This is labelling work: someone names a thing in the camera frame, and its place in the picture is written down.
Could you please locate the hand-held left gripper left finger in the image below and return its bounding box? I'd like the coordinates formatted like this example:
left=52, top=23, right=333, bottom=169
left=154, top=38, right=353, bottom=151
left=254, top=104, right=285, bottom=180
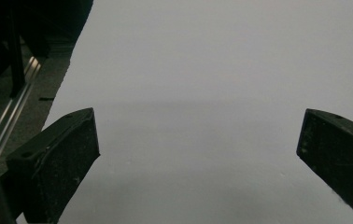
left=6, top=107, right=101, bottom=224

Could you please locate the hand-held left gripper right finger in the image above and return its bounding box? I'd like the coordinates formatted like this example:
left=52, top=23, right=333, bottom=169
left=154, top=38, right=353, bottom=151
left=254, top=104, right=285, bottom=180
left=295, top=108, right=353, bottom=224

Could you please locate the black metal stand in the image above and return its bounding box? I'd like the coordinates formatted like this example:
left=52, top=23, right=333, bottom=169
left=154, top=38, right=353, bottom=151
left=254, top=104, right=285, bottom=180
left=6, top=6, right=27, bottom=99

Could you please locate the silver metal rail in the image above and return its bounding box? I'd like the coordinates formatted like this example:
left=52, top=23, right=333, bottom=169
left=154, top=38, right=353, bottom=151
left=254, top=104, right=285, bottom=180
left=0, top=56, right=43, bottom=172

